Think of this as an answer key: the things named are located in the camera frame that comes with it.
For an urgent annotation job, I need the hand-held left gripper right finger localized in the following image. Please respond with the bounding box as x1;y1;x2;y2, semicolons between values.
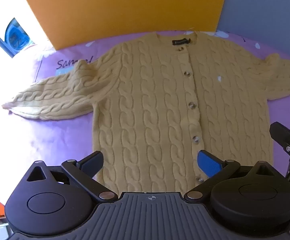
184;150;284;204

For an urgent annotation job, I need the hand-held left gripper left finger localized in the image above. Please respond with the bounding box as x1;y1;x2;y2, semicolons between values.
26;151;119;204

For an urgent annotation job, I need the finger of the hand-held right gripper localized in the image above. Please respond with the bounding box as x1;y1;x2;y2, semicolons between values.
270;122;290;188

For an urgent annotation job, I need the yellow cable-knit cardigan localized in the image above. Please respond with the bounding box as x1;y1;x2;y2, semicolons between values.
2;31;290;193

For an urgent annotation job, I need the purple printed bedsheet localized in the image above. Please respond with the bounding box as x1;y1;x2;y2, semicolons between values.
0;29;290;240

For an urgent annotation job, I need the white washing machine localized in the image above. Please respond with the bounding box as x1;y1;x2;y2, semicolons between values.
0;0;49;58

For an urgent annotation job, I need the orange headboard panel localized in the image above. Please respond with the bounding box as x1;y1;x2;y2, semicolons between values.
17;0;230;51

